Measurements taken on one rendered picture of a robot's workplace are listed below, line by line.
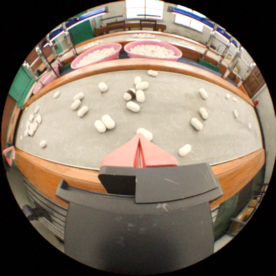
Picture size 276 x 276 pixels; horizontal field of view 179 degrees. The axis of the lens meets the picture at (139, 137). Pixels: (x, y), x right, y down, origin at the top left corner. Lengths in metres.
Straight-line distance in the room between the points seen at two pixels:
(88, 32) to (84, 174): 3.01
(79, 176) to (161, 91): 0.29
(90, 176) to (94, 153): 0.05
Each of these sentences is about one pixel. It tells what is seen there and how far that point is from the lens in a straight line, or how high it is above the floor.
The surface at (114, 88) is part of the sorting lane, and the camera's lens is 0.29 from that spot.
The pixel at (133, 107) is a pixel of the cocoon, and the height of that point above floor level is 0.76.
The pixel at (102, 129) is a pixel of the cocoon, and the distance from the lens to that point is 0.21.
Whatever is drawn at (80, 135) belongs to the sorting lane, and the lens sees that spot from 0.25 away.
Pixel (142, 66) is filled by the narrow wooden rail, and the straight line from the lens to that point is 0.34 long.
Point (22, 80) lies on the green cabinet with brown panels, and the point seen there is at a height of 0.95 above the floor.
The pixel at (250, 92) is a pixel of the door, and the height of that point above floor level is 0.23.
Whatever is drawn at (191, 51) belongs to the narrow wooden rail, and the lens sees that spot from 0.72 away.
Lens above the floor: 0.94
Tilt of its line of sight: 75 degrees down
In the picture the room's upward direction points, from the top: 2 degrees counter-clockwise
